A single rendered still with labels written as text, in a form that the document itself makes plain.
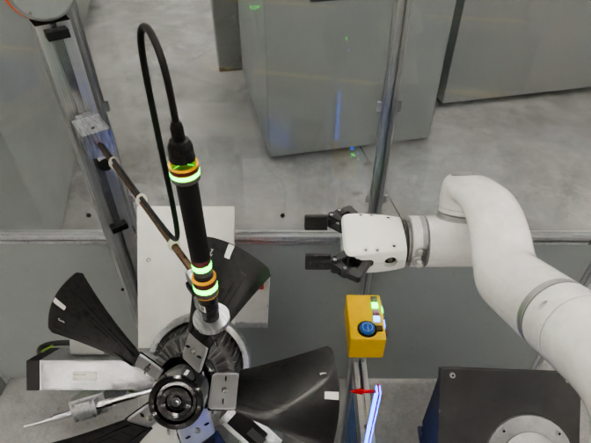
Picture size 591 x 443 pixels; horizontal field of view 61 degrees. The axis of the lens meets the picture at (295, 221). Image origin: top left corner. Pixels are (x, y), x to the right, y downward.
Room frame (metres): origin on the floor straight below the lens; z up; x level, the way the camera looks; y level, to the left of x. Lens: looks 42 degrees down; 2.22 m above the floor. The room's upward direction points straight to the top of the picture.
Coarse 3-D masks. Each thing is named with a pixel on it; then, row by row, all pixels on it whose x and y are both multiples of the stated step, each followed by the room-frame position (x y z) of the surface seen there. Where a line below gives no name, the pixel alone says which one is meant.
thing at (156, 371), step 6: (138, 360) 0.63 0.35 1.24; (144, 360) 0.62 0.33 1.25; (150, 360) 0.61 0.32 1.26; (138, 366) 0.64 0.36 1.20; (144, 366) 0.62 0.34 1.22; (150, 366) 0.61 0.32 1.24; (156, 366) 0.60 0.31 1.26; (150, 372) 0.62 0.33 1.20; (156, 372) 0.61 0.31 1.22; (162, 372) 0.60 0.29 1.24; (156, 378) 0.61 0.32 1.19
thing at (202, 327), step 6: (192, 270) 0.63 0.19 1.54; (186, 276) 0.62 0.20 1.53; (186, 282) 0.61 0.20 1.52; (192, 288) 0.60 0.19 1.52; (192, 294) 0.59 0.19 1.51; (198, 306) 0.59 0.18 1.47; (222, 306) 0.61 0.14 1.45; (198, 312) 0.60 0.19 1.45; (222, 312) 0.60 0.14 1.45; (228, 312) 0.60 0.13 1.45; (198, 318) 0.58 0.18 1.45; (222, 318) 0.58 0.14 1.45; (228, 318) 0.58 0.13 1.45; (198, 324) 0.57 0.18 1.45; (204, 324) 0.57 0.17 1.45; (210, 324) 0.57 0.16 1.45; (216, 324) 0.57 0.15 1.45; (222, 324) 0.57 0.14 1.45; (228, 324) 0.57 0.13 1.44; (198, 330) 0.56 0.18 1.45; (204, 330) 0.55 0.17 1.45; (210, 330) 0.55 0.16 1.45; (216, 330) 0.55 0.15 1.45; (222, 330) 0.56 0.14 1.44
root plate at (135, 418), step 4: (148, 404) 0.55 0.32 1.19; (144, 408) 0.54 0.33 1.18; (148, 408) 0.55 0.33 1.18; (136, 412) 0.54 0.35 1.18; (140, 412) 0.54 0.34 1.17; (144, 412) 0.54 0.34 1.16; (148, 412) 0.55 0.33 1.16; (132, 416) 0.53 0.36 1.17; (136, 416) 0.54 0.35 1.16; (140, 416) 0.54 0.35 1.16; (144, 416) 0.54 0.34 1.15; (128, 420) 0.53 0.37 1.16; (132, 420) 0.53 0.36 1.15; (136, 420) 0.53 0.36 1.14; (140, 420) 0.54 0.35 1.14; (144, 420) 0.54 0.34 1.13; (152, 420) 0.55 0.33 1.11; (136, 424) 0.53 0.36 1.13; (140, 424) 0.54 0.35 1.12; (144, 424) 0.54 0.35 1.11; (148, 424) 0.55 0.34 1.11; (152, 424) 0.55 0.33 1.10
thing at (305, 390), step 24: (288, 360) 0.65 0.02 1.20; (312, 360) 0.65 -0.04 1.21; (240, 384) 0.60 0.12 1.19; (264, 384) 0.60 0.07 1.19; (288, 384) 0.59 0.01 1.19; (312, 384) 0.59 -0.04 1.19; (336, 384) 0.59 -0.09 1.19; (240, 408) 0.54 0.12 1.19; (264, 408) 0.54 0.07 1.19; (288, 408) 0.54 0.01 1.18; (312, 408) 0.54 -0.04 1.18; (336, 408) 0.55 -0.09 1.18; (288, 432) 0.50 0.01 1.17; (312, 432) 0.50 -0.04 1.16
